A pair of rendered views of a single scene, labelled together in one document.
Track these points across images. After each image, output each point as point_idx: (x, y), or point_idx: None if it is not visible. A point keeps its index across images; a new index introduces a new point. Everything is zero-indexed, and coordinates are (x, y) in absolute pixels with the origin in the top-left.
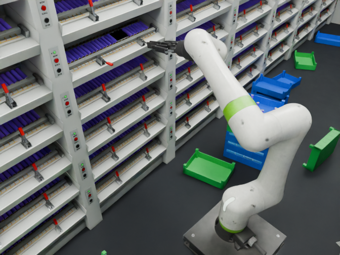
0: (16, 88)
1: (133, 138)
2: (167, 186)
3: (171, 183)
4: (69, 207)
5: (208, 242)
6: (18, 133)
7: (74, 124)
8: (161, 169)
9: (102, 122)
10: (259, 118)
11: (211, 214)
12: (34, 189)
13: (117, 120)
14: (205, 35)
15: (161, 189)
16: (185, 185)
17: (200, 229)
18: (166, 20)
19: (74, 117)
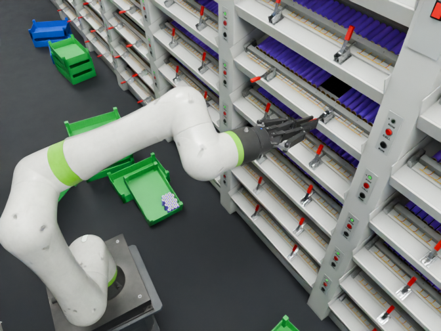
0: (217, 23)
1: (288, 212)
2: (260, 291)
3: (265, 298)
4: None
5: None
6: (210, 60)
7: (226, 99)
8: (296, 291)
9: None
10: (29, 160)
11: (131, 268)
12: None
13: (279, 166)
14: (168, 98)
15: (256, 282)
16: (256, 316)
17: (119, 250)
18: (375, 135)
19: (228, 93)
